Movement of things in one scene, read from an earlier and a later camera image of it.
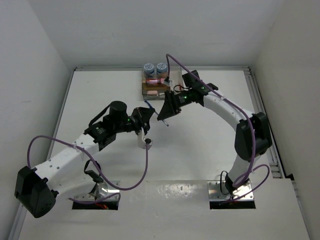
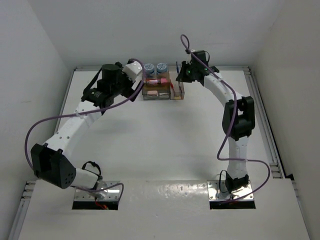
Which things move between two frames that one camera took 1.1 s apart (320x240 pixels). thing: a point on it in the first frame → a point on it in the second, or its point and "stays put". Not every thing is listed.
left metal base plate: (101, 190) stays put
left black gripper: (142, 114) → (128, 92)
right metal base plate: (217, 191) stays put
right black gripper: (170, 107) → (182, 77)
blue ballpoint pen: (150, 106) → (177, 68)
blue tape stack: (161, 67) stays put
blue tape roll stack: (149, 68) stays put
